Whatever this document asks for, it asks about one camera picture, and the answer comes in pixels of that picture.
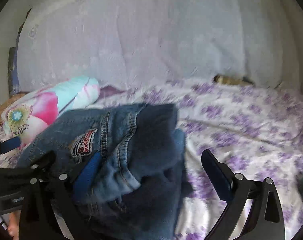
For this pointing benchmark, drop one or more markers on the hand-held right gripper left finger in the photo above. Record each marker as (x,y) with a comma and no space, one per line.
(87,172)

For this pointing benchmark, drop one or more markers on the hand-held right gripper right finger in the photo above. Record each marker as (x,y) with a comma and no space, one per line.
(216,176)

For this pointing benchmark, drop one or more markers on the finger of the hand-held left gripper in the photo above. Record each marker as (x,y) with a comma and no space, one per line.
(11,145)
(45,161)

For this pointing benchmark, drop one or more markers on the blue denim pants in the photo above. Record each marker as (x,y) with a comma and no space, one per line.
(141,142)

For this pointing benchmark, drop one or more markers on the person's left hand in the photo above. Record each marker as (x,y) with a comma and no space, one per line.
(14,227)

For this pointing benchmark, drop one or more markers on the purple floral bedsheet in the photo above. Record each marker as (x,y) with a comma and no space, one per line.
(241,130)

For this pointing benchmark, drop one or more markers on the floral pink and teal pillow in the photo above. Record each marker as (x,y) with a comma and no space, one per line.
(54,105)

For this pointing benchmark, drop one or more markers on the blue floral cloth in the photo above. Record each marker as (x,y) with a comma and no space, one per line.
(14,67)

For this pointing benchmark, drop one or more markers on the dark flat box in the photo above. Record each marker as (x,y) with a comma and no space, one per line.
(231,80)

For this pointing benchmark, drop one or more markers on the white lace cover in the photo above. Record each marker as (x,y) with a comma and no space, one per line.
(154,30)

